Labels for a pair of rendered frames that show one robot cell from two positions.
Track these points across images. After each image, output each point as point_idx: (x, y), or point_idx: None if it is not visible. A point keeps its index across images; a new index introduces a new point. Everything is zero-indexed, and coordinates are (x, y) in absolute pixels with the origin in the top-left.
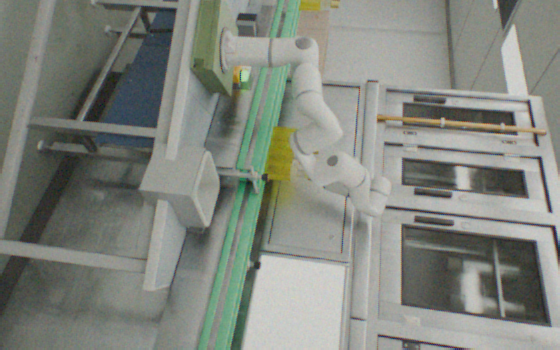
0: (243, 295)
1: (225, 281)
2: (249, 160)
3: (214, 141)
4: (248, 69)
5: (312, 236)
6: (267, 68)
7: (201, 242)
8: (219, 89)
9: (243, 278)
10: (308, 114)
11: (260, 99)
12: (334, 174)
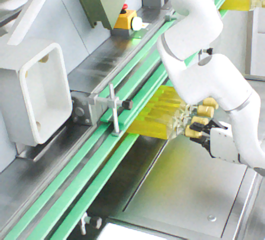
0: None
1: (39, 215)
2: (115, 92)
3: (81, 71)
4: (145, 25)
5: (184, 213)
6: (167, 28)
7: (28, 169)
8: (98, 13)
9: (68, 229)
10: (180, 0)
11: (149, 48)
12: (204, 76)
